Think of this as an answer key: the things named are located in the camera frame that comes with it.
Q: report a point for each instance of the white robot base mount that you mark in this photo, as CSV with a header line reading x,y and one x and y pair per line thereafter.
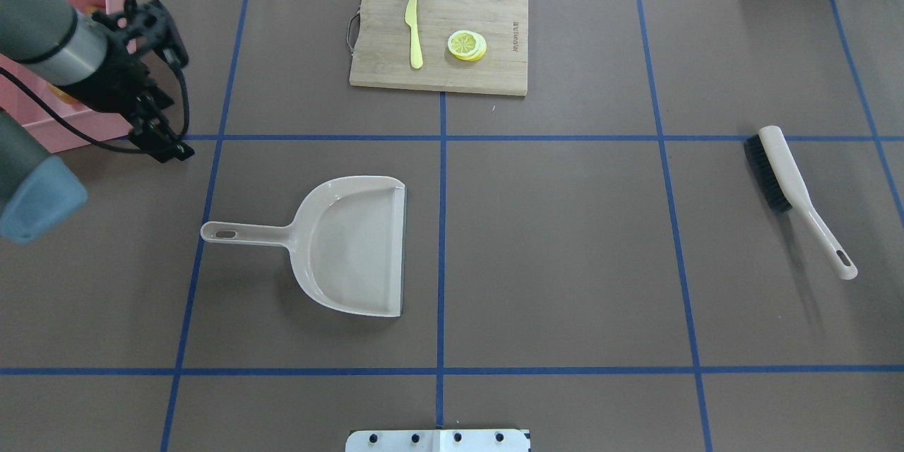
x,y
439,440

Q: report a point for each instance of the bamboo cutting board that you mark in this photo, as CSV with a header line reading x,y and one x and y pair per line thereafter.
x,y
380,56

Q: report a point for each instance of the yellow toy lemon slice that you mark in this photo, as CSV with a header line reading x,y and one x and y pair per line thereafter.
x,y
467,45

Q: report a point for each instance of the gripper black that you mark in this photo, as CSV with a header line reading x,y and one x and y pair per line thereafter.
x,y
111,88

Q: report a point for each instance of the yellow plastic toy knife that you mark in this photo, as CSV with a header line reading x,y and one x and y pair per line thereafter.
x,y
411,19

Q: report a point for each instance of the pink plastic bin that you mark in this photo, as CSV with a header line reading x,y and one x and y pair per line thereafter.
x,y
46,130

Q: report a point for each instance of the white hand brush black bristles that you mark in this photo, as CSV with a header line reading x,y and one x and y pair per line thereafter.
x,y
780,182

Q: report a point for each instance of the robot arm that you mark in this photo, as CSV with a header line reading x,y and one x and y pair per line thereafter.
x,y
39,191

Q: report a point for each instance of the beige plastic dustpan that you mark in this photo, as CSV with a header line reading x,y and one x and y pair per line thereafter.
x,y
346,244

